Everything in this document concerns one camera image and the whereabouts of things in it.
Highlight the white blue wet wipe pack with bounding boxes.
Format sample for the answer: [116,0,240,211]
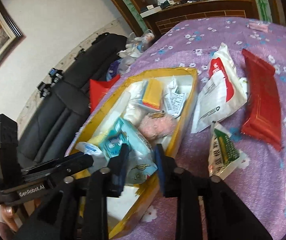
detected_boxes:
[75,142,108,174]

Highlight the red shopping bag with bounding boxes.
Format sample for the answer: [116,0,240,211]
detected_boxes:
[89,74,121,113]

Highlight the white paper sachet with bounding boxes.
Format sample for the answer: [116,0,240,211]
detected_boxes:
[191,77,236,133]

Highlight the white red snack bag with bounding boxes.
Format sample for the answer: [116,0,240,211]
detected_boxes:
[208,42,247,111]

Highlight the yellow blue sponge pack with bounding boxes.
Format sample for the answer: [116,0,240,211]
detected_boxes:
[140,79,164,110]

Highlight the white plastic bags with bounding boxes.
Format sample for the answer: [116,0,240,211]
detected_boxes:
[117,29,155,65]

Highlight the person's left hand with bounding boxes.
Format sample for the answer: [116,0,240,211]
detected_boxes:
[0,204,19,240]

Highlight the wooden cabinet counter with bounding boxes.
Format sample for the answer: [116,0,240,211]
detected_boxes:
[144,0,259,36]

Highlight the purple floral tablecloth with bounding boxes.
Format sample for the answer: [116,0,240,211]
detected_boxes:
[65,16,286,240]

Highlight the teal cartoon tissue pack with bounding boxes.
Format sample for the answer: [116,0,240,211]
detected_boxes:
[99,117,157,185]

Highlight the green white seasoning packet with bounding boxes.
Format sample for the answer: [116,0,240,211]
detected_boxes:
[208,121,241,180]

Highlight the red foil pouch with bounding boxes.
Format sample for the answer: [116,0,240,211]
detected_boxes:
[241,49,282,151]

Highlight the white foam box yellow tape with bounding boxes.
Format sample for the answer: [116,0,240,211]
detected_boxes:
[66,67,198,239]

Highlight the pink fluffy pouch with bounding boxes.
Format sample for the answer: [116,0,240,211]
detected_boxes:
[138,112,177,140]

